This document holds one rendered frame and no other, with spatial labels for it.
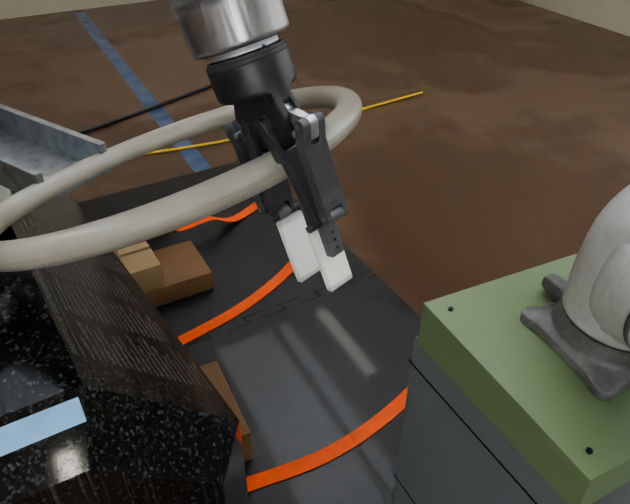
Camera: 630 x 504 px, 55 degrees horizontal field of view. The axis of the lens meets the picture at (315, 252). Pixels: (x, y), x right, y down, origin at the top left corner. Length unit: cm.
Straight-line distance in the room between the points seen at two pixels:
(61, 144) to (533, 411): 80
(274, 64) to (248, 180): 10
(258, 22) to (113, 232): 21
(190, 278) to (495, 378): 160
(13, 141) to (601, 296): 93
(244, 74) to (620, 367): 67
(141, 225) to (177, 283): 178
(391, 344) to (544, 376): 126
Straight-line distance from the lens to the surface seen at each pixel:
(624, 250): 85
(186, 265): 239
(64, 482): 100
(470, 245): 270
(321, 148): 53
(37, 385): 102
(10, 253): 62
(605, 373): 95
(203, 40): 53
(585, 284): 91
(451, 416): 105
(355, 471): 182
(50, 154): 107
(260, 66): 53
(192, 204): 54
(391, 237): 268
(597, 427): 91
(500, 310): 101
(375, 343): 215
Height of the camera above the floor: 153
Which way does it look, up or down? 36 degrees down
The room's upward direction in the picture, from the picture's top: straight up
